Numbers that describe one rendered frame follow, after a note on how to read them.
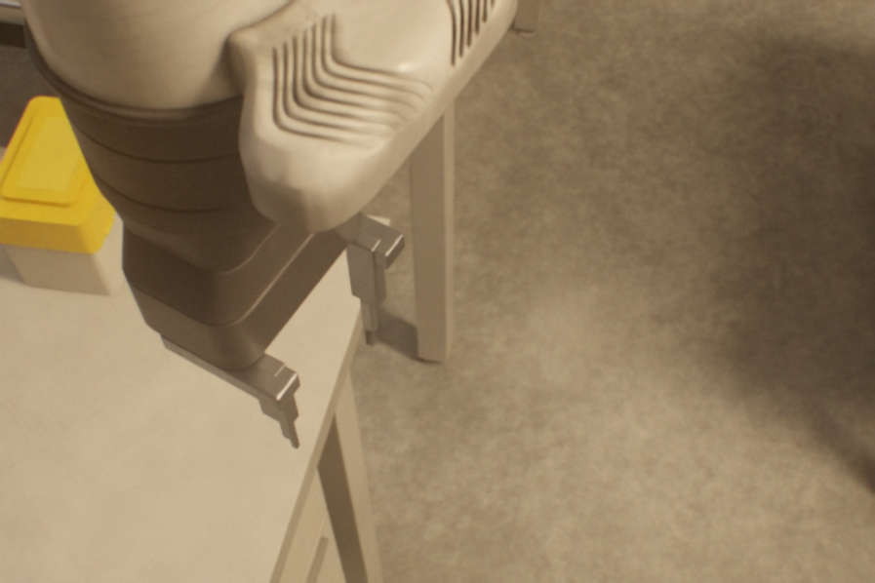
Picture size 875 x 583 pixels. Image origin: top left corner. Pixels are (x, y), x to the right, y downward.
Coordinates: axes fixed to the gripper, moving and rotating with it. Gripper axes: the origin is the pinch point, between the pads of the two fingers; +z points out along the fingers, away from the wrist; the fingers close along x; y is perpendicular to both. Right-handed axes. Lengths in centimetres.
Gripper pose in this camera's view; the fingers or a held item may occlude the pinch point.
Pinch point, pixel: (334, 392)
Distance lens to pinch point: 41.1
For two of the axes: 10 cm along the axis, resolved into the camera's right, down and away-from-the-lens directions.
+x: -5.1, 7.2, -4.7
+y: -8.6, -4.2, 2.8
